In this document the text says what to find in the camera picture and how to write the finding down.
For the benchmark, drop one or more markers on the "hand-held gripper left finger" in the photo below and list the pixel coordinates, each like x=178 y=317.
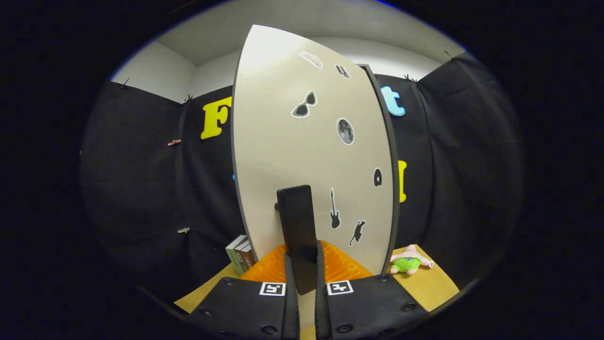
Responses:
x=292 y=316

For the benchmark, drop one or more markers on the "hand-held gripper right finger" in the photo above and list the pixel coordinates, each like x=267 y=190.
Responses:
x=322 y=316

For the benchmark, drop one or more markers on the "beige cabinet door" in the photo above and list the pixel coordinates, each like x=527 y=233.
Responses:
x=283 y=141

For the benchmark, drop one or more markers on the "green book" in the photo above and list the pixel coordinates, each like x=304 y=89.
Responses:
x=234 y=257

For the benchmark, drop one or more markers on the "pink and green plush toy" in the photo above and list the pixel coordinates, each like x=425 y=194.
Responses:
x=406 y=264

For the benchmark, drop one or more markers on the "dark grey cabinet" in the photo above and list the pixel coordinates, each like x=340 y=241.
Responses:
x=396 y=198

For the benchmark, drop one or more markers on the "black backdrop cloth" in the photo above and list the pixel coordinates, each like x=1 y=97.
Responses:
x=472 y=165

